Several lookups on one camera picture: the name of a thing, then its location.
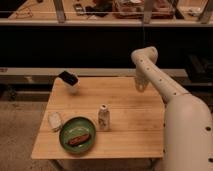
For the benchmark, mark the tray of items on shelf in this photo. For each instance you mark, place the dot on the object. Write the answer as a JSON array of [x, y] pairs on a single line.
[[135, 9]]

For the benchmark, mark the background workbench shelf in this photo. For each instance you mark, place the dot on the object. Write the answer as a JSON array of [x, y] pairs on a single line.
[[61, 12]]

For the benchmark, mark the white patterned ceramic bottle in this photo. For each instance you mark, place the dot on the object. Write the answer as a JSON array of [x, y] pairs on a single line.
[[104, 118]]

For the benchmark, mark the green ceramic bowl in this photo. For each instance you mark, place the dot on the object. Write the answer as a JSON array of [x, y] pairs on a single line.
[[75, 127]]

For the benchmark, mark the wooden table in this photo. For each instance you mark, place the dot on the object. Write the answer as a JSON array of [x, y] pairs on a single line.
[[129, 123]]

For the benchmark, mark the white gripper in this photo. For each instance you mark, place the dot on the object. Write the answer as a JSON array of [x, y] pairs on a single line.
[[141, 82]]

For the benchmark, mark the brown sausage in bowl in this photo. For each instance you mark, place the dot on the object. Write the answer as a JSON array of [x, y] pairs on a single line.
[[78, 140]]

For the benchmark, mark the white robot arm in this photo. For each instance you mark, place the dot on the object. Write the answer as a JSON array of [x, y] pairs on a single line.
[[188, 123]]

